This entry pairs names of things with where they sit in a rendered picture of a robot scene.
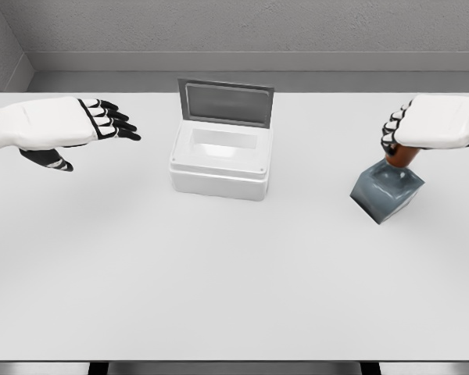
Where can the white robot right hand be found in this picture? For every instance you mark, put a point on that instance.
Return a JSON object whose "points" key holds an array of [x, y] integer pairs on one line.
{"points": [[437, 121]]}

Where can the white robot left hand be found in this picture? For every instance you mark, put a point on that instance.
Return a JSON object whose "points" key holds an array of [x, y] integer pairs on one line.
{"points": [[51, 123]]}

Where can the square grey bottle brown cap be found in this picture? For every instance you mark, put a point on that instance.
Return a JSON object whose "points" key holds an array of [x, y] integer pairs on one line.
{"points": [[387, 193]]}

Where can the white rectangular box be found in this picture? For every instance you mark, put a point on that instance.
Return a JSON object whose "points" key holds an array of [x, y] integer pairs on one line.
{"points": [[219, 176]]}

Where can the grey hinged box lid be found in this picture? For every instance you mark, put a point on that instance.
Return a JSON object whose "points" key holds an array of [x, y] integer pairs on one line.
{"points": [[226, 102]]}

